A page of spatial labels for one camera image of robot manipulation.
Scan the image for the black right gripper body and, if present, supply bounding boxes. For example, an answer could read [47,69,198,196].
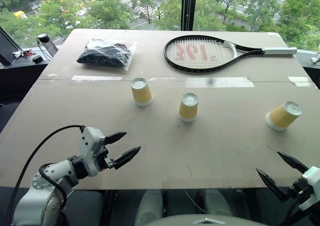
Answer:
[287,173,311,200]

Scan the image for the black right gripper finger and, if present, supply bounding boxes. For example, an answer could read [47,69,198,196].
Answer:
[277,151,310,173]
[255,168,291,204]

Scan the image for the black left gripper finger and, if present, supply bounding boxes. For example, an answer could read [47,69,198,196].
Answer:
[104,131,128,145]
[113,146,142,171]

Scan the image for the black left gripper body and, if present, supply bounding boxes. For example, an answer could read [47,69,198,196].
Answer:
[93,135,117,172]

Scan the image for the yellow ribbed paper cup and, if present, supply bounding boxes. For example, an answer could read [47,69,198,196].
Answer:
[177,92,200,123]
[130,77,154,108]
[265,101,304,132]

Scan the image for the grey rounded shape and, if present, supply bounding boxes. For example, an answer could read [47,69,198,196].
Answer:
[199,189,235,217]
[134,189,165,226]

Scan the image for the long clear tape strip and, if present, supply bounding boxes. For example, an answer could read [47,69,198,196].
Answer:
[70,75,124,82]

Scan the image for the grey robot torso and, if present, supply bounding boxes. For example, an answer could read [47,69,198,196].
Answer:
[149,214,275,226]

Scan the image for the short clear tape strip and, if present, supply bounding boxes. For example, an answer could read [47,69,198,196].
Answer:
[287,76,312,87]

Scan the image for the clear bag of black items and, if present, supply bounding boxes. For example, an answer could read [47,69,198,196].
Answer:
[76,38,138,72]

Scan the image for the wide clear tape strip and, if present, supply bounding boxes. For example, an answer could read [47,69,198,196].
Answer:
[185,76,256,88]

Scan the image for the small white figure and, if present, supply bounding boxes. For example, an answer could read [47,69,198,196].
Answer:
[310,44,320,65]

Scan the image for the black round puck on stand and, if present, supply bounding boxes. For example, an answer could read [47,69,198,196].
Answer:
[36,33,59,60]

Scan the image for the red and white small items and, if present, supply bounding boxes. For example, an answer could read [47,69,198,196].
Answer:
[12,48,36,59]

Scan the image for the black white tennis racket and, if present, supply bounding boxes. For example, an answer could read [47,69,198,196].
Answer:
[163,34,298,75]

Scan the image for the black slanted panel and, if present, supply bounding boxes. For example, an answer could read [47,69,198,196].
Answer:
[0,26,26,66]

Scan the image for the yellow vehicle outside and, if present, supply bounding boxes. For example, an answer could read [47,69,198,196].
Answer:
[13,10,28,20]

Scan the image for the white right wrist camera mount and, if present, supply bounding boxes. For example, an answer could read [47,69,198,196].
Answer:
[298,166,320,212]

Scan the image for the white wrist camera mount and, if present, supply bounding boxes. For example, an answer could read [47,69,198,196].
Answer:
[298,166,320,212]
[78,126,106,177]

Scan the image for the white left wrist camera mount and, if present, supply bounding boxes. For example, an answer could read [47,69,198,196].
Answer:
[78,126,106,177]

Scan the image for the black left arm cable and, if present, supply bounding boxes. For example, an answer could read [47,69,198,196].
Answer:
[6,125,86,226]

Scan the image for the thin grey cable under table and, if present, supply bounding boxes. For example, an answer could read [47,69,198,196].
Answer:
[184,190,209,215]

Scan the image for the black window frame post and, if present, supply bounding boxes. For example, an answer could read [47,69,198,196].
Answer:
[181,0,197,32]

